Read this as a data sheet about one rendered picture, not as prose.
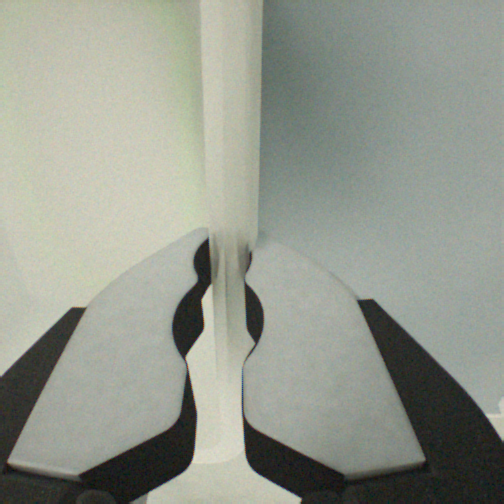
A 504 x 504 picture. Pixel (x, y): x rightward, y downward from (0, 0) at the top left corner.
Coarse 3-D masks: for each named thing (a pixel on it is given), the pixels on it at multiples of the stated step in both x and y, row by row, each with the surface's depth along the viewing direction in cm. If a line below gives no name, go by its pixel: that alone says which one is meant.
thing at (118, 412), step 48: (192, 240) 11; (144, 288) 9; (192, 288) 9; (96, 336) 8; (144, 336) 8; (192, 336) 9; (48, 384) 7; (96, 384) 7; (144, 384) 7; (48, 432) 6; (96, 432) 6; (144, 432) 6; (192, 432) 7; (96, 480) 5; (144, 480) 6
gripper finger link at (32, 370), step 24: (72, 312) 8; (48, 336) 8; (24, 360) 7; (48, 360) 7; (0, 384) 7; (24, 384) 7; (0, 408) 6; (24, 408) 6; (0, 432) 6; (0, 456) 5; (0, 480) 5; (24, 480) 5; (48, 480) 5
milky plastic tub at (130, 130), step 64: (0, 0) 14; (64, 0) 14; (128, 0) 13; (192, 0) 13; (256, 0) 7; (0, 64) 15; (64, 64) 15; (128, 64) 15; (192, 64) 14; (256, 64) 8; (0, 128) 17; (64, 128) 17; (128, 128) 16; (192, 128) 16; (256, 128) 9; (0, 192) 19; (64, 192) 19; (128, 192) 18; (192, 192) 17; (256, 192) 10; (0, 256) 21; (64, 256) 21; (128, 256) 20; (0, 320) 21; (192, 384) 19
